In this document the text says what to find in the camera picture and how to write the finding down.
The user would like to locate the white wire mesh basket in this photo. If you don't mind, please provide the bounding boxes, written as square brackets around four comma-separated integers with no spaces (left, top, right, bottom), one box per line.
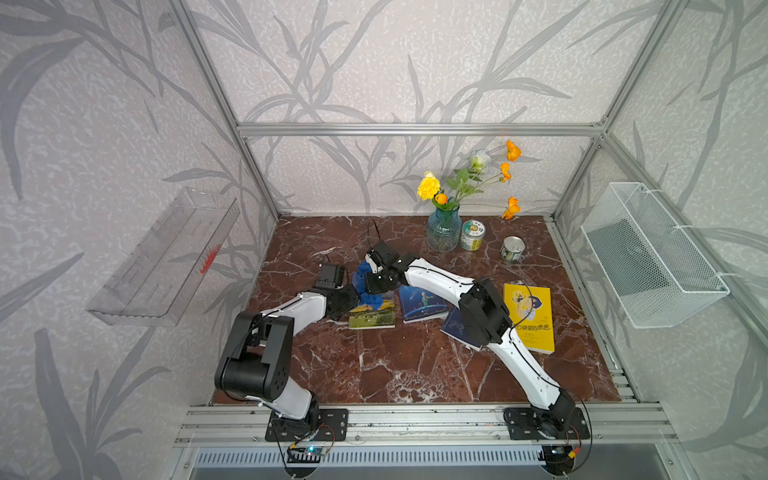
[581,182,730,329]

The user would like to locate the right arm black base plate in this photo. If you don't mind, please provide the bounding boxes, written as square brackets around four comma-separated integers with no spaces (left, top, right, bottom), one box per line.
[503,407,591,441]

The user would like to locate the clear plastic wall shelf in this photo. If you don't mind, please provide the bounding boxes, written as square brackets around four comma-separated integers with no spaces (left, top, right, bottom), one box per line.
[86,187,241,327]

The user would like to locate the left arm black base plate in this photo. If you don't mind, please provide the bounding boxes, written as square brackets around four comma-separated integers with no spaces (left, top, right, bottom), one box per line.
[265,408,349,443]

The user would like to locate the blue Little Prince book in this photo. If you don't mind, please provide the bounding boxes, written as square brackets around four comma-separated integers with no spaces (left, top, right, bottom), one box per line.
[397,285,450,324]

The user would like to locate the aluminium front rail frame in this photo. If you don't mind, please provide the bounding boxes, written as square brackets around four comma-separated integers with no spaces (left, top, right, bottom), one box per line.
[173,403,679,447]

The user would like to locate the yellow cover book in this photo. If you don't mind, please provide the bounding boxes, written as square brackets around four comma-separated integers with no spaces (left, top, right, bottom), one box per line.
[503,284,555,354]

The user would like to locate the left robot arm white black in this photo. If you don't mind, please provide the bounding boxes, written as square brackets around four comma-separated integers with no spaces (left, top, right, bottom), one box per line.
[214,263,360,424]

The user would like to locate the glass vase with flowers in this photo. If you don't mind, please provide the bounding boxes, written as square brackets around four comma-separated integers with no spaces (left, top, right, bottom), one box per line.
[416,140,522,252]

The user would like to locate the blue landscape cover book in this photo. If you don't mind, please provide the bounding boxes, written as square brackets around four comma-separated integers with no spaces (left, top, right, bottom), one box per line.
[348,298,396,330]

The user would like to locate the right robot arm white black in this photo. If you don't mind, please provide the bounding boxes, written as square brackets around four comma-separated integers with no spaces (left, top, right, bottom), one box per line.
[364,241,576,438]

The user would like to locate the blue cleaning cloth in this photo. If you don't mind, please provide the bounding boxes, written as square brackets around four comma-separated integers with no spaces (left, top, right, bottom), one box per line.
[352,260,383,310]

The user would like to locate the green labelled tin can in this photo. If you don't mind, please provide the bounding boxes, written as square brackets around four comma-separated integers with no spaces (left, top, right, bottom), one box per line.
[460,219,486,251]

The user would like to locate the dark navy book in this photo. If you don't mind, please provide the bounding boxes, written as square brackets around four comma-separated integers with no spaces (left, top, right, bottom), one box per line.
[441,308,482,351]

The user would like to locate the open silver tin can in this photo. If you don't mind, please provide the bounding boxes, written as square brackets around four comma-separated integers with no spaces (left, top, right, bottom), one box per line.
[501,236,526,263]

